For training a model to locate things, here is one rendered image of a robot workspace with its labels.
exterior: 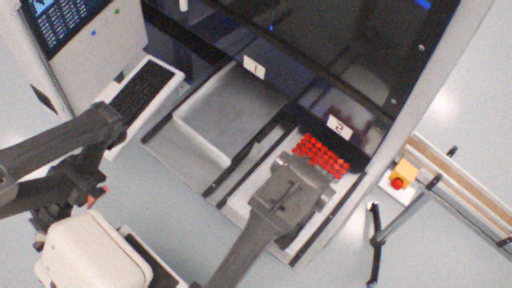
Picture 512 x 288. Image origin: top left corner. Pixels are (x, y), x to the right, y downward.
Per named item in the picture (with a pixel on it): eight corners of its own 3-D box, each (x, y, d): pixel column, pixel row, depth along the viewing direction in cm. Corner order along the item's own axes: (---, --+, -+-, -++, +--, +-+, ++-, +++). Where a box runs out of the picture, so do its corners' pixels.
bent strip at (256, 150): (255, 150, 143) (255, 141, 138) (262, 155, 143) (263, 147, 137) (226, 180, 138) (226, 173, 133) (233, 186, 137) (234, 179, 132)
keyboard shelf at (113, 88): (135, 49, 174) (134, 45, 172) (186, 77, 168) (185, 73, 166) (64, 127, 155) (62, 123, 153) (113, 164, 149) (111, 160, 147)
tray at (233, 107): (239, 59, 161) (239, 53, 157) (295, 98, 154) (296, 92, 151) (173, 118, 147) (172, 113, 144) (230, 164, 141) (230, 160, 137)
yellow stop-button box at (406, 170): (397, 162, 135) (405, 152, 129) (414, 175, 133) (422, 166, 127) (386, 179, 132) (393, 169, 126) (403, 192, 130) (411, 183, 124)
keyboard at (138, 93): (149, 60, 168) (149, 56, 166) (176, 74, 165) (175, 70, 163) (84, 132, 151) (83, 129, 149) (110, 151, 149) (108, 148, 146)
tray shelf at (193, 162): (229, 55, 163) (229, 52, 162) (382, 166, 145) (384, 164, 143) (136, 140, 145) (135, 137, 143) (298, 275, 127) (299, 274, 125)
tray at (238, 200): (295, 131, 147) (297, 126, 144) (357, 178, 140) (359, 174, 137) (227, 203, 134) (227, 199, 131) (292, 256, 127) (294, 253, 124)
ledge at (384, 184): (395, 157, 147) (397, 155, 145) (423, 179, 143) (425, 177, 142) (375, 186, 141) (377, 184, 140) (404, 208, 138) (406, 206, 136)
